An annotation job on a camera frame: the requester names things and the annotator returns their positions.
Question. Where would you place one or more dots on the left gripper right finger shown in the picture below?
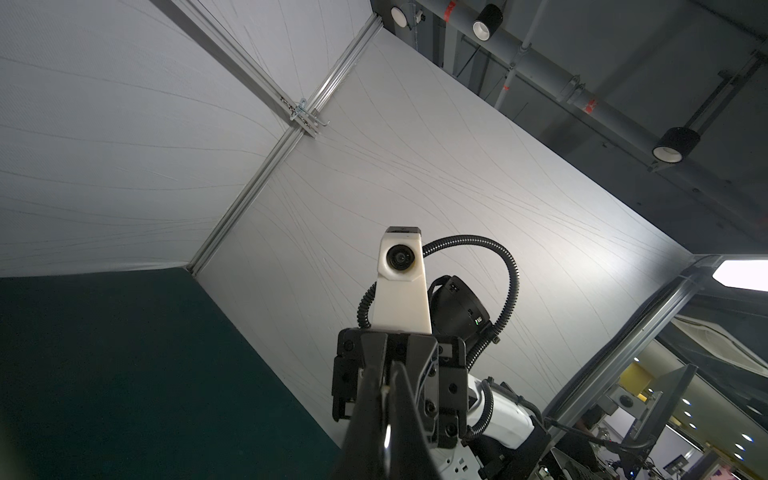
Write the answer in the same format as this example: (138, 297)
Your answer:
(410, 455)

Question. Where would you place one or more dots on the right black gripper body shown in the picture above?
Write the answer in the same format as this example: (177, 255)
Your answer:
(436, 376)

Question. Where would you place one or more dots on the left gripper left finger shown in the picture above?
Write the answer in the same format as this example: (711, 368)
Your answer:
(357, 397)

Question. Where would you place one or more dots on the brass padlock long shackle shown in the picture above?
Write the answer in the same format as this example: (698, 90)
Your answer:
(387, 428)

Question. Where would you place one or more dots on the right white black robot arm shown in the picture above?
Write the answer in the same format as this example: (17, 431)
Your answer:
(506, 437)

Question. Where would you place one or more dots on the green table mat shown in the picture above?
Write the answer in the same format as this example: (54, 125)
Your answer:
(139, 375)

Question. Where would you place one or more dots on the black ceiling spotlight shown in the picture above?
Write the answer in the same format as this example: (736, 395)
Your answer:
(675, 145)
(487, 22)

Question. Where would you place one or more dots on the grey ceiling pipe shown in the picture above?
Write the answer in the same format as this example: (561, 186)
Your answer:
(565, 87)

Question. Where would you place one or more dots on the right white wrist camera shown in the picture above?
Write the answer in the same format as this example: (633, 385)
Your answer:
(401, 303)

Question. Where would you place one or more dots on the metal corner bracket right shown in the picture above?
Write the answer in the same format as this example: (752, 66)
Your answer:
(304, 115)

